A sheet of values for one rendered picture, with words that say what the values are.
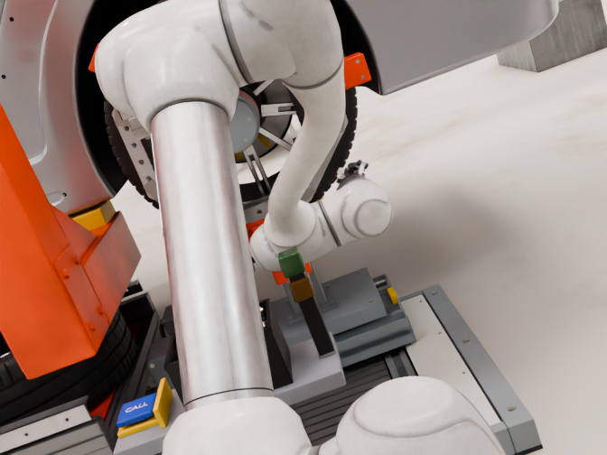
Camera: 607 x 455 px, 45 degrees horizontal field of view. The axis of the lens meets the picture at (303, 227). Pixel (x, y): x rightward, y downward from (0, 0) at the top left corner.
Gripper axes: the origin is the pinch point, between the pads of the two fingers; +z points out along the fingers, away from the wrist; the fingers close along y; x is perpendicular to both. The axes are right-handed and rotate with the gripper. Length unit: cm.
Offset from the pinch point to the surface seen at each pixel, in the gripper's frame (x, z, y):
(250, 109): 27.4, -5.3, 5.7
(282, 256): 14, -51, -11
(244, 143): 25.7, -5.3, -1.9
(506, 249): -79, 71, -11
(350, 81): 7.0, 9.1, 20.6
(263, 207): 13.9, 9.2, -17.4
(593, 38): -191, 349, 114
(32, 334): 52, -28, -54
